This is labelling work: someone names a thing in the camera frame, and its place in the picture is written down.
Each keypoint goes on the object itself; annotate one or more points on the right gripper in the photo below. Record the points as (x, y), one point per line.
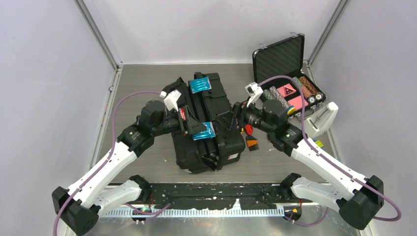
(240, 111)

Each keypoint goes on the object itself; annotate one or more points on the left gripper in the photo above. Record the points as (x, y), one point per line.
(195, 126)

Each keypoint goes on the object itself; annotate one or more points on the black plastic toolbox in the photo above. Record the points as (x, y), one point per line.
(215, 147)

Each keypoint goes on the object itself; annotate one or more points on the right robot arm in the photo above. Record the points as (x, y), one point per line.
(355, 197)

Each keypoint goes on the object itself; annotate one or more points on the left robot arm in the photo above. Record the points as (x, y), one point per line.
(81, 204)

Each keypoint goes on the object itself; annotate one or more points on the orange black brush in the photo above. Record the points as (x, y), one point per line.
(252, 143)

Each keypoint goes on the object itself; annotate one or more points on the black poker chip case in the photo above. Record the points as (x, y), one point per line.
(285, 57)

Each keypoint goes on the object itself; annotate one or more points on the white stand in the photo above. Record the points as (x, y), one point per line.
(320, 121)

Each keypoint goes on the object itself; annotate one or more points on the colourful small object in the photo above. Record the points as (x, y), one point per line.
(319, 143)

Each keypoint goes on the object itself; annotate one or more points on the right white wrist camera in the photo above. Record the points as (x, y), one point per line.
(254, 91)

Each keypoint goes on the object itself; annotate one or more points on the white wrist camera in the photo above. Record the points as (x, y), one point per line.
(170, 99)
(254, 91)

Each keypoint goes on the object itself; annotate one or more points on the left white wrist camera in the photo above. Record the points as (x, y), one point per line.
(170, 99)

